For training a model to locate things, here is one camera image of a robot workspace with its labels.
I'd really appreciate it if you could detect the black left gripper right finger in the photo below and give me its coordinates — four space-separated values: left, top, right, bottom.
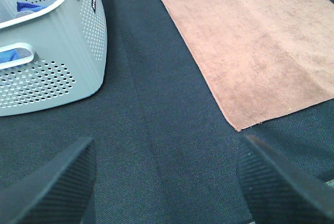
237 136 333 223

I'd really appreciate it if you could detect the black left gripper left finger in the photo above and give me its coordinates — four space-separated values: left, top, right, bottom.
1 137 97 223

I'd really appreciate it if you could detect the brown towel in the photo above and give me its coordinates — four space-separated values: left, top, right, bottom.
161 0 333 131

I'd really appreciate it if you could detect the black table cloth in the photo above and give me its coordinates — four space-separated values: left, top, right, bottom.
0 0 334 224

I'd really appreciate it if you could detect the grey perforated laundry basket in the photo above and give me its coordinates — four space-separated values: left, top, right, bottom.
1 0 108 116

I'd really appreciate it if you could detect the blue towel in basket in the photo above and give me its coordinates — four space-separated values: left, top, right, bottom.
1 2 45 63

